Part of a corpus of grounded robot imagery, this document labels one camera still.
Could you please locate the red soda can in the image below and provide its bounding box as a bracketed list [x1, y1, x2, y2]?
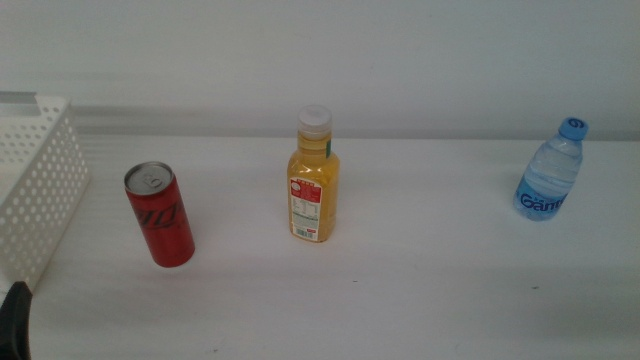
[123, 160, 196, 269]

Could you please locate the orange juice bottle white cap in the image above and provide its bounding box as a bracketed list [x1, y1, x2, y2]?
[286, 103, 341, 244]

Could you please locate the clear water bottle blue cap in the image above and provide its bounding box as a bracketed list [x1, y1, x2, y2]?
[512, 116, 590, 222]

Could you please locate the white perforated plastic basket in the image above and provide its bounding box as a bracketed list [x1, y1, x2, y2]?
[0, 91, 91, 294]

